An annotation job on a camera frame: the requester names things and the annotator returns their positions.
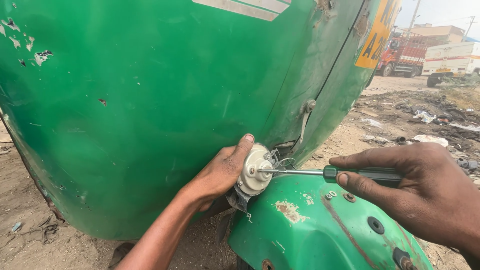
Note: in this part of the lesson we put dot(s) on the white truck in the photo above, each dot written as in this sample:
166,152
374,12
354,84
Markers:
452,60

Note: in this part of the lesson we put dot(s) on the person's left hand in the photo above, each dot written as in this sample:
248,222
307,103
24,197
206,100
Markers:
219,173

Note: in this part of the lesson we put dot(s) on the metal door latch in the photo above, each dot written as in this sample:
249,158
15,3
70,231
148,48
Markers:
306,118

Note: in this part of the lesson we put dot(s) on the red truck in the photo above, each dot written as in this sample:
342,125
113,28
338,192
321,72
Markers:
403,54

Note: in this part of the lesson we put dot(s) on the heap of roadside rubbish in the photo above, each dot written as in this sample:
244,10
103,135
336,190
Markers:
431,120

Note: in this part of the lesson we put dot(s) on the beige building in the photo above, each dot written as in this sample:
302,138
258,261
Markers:
437,32

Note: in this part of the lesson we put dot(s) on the green vehicle mudguard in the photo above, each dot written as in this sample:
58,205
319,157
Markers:
322,228

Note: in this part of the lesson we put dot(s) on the yellow number plate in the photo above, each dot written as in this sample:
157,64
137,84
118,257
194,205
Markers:
378,33

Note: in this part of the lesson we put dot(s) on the green vehicle body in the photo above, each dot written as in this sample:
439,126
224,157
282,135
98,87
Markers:
168,101

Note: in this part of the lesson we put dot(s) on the utility pole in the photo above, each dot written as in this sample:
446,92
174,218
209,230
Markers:
414,15

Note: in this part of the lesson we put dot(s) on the person's right hand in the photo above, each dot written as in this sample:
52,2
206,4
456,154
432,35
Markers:
427,195

